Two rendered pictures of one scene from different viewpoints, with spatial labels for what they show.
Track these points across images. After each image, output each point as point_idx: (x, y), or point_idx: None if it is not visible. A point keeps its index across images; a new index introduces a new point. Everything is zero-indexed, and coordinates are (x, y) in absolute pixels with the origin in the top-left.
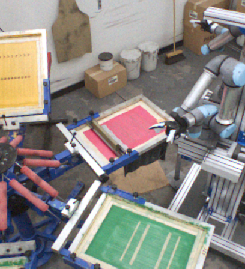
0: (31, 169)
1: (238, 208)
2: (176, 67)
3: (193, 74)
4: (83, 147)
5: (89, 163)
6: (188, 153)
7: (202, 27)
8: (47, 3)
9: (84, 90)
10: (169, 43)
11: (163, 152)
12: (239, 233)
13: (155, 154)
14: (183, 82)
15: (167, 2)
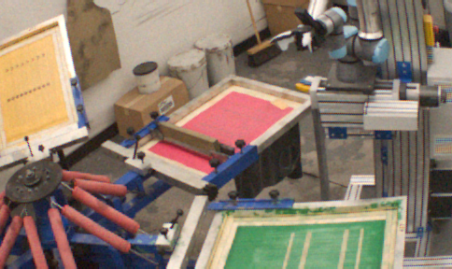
0: (84, 209)
1: (428, 205)
2: (272, 67)
3: (303, 71)
4: None
5: (176, 177)
6: (339, 119)
7: None
8: (51, 7)
9: (120, 140)
10: (247, 35)
11: (297, 156)
12: (437, 245)
13: (285, 161)
14: (291, 85)
15: None
